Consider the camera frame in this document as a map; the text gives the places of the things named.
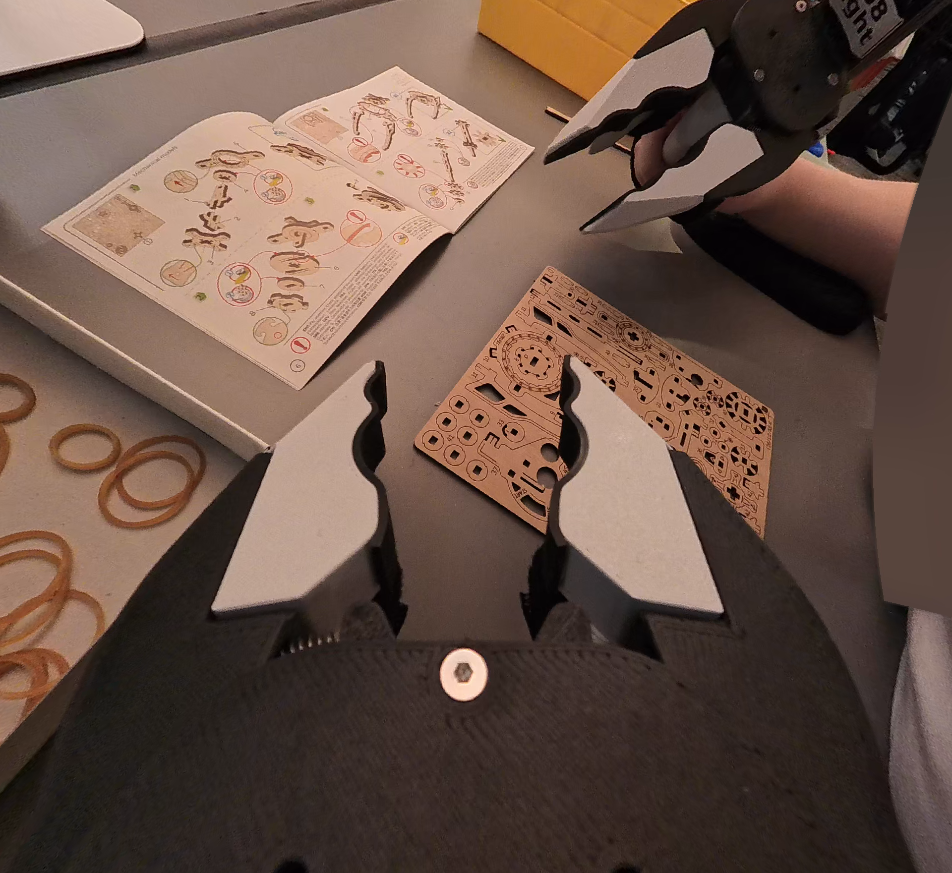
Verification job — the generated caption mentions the wooden parts sheet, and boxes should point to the wooden parts sheet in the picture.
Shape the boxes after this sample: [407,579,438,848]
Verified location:
[414,265,774,539]

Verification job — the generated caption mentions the pile of tan rubber bands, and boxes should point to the pile of tan rubber bands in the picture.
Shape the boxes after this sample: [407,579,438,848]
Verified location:
[0,371,208,701]

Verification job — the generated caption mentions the person's right hand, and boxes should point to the person's right hand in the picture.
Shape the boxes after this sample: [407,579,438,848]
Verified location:
[634,109,716,195]

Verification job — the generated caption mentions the white desktop stand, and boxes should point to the white desktop stand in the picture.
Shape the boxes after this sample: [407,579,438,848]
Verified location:
[0,0,144,82]

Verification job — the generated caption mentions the instruction booklet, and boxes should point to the instruction booklet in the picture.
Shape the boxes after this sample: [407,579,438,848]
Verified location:
[41,66,536,391]

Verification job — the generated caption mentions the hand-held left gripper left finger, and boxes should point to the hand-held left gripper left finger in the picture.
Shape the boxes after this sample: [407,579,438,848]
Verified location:
[210,360,409,626]

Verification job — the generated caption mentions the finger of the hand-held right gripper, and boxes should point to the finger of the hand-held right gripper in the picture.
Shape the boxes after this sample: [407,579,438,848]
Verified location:
[580,122,767,236]
[543,27,718,168]

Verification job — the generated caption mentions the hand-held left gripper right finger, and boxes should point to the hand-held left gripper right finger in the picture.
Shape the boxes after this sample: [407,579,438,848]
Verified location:
[519,354,725,642]

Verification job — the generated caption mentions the person's right forearm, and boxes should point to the person's right forearm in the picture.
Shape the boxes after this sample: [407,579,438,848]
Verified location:
[707,159,917,316]

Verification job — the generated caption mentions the white cardboard tray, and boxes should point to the white cardboard tray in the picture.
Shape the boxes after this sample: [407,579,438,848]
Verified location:
[0,271,276,792]

